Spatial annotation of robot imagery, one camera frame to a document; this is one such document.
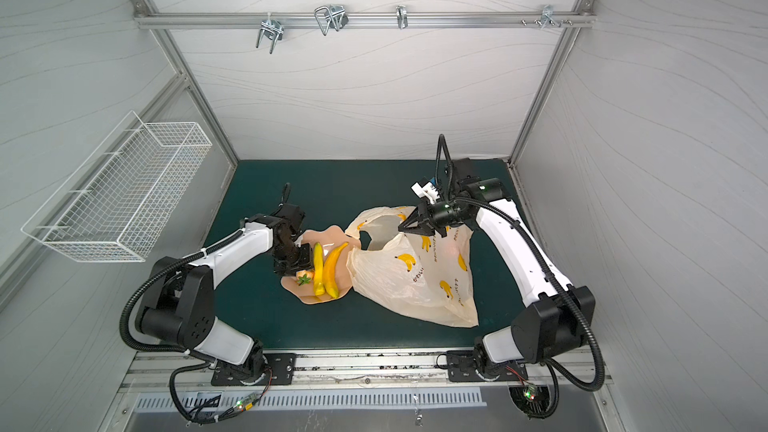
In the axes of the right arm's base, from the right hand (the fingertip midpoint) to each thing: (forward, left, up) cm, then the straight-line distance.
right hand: (406, 223), depth 71 cm
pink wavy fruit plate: (+7, +24, -22) cm, 33 cm away
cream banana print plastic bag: (-10, -3, -7) cm, 13 cm away
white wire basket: (-4, +67, +7) cm, 67 cm away
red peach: (-7, +29, -20) cm, 36 cm away
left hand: (-2, +28, -21) cm, 35 cm away
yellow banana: (-3, +26, -22) cm, 34 cm away
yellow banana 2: (-3, +22, -23) cm, 32 cm away
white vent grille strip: (-37, +46, -28) cm, 65 cm away
